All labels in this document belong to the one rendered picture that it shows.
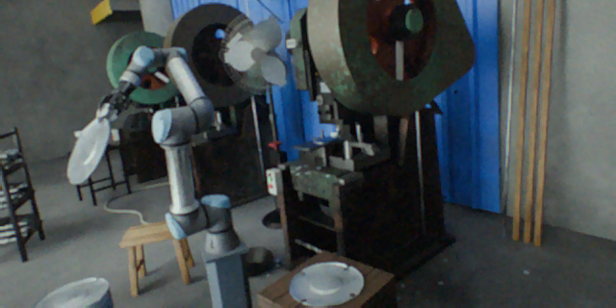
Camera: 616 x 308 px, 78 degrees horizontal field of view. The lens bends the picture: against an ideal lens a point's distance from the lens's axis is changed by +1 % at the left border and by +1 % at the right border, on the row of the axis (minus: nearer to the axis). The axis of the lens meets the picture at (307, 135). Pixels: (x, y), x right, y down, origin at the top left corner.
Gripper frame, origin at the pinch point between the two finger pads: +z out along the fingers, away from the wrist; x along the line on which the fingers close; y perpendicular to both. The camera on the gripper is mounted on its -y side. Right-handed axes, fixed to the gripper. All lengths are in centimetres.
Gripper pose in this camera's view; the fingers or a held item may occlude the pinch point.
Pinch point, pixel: (100, 122)
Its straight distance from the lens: 182.7
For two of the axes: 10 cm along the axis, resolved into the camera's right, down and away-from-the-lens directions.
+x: 4.7, 5.4, 7.0
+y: 8.2, 0.2, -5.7
